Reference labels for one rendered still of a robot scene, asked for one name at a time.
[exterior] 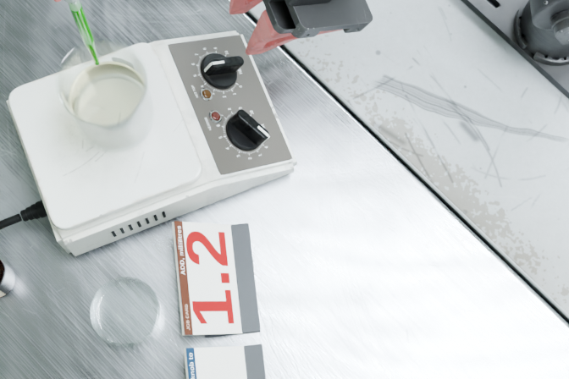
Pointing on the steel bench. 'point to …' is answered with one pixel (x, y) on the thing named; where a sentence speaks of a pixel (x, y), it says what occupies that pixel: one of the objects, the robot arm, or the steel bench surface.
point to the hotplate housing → (165, 208)
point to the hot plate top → (69, 201)
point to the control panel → (229, 104)
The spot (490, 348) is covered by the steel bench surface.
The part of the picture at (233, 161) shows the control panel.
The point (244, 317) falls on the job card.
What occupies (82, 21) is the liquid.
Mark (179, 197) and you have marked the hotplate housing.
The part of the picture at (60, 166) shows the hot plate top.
